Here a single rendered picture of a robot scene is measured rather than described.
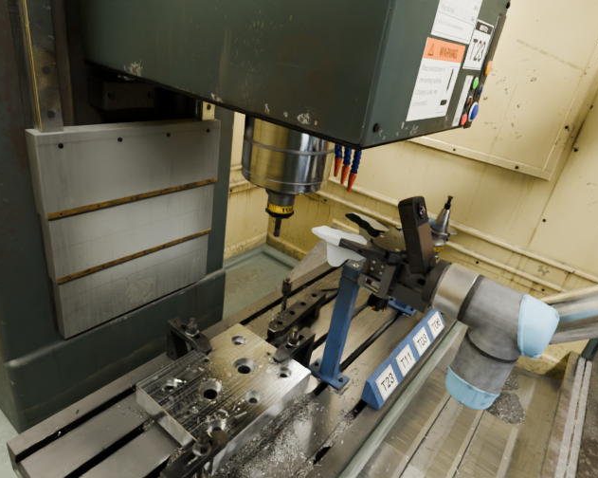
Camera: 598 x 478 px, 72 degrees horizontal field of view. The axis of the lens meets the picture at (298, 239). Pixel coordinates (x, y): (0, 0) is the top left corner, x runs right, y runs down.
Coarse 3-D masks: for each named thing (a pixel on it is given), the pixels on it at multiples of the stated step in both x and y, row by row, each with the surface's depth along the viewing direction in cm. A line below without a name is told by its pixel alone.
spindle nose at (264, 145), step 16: (256, 128) 66; (272, 128) 64; (256, 144) 67; (272, 144) 65; (288, 144) 64; (304, 144) 65; (320, 144) 66; (256, 160) 67; (272, 160) 66; (288, 160) 66; (304, 160) 66; (320, 160) 68; (256, 176) 69; (272, 176) 67; (288, 176) 67; (304, 176) 67; (320, 176) 70; (288, 192) 68; (304, 192) 69
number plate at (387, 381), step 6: (390, 366) 104; (384, 372) 102; (390, 372) 103; (378, 378) 99; (384, 378) 101; (390, 378) 103; (378, 384) 99; (384, 384) 100; (390, 384) 102; (396, 384) 104; (384, 390) 100; (390, 390) 101; (384, 396) 99
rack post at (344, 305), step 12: (348, 288) 92; (336, 300) 95; (348, 300) 93; (336, 312) 96; (348, 312) 94; (336, 324) 97; (348, 324) 97; (336, 336) 98; (324, 348) 102; (336, 348) 99; (324, 360) 103; (336, 360) 101; (312, 372) 105; (324, 372) 104; (336, 372) 104; (336, 384) 102
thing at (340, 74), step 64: (128, 0) 69; (192, 0) 60; (256, 0) 54; (320, 0) 48; (384, 0) 44; (128, 64) 74; (192, 64) 64; (256, 64) 56; (320, 64) 50; (384, 64) 47; (320, 128) 53; (384, 128) 53; (448, 128) 75
